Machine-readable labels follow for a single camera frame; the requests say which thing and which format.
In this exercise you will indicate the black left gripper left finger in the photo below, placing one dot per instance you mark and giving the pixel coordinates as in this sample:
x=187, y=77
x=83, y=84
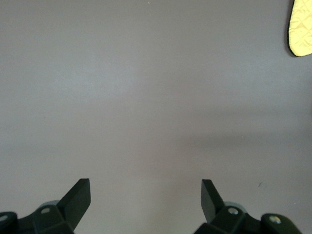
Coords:
x=73, y=202

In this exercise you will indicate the yellow quilted oven mitt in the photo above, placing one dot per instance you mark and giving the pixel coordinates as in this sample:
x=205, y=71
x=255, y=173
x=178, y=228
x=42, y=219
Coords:
x=302, y=29

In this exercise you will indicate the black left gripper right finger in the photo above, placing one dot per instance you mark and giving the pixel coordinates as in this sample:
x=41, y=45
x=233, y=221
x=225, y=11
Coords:
x=212, y=207

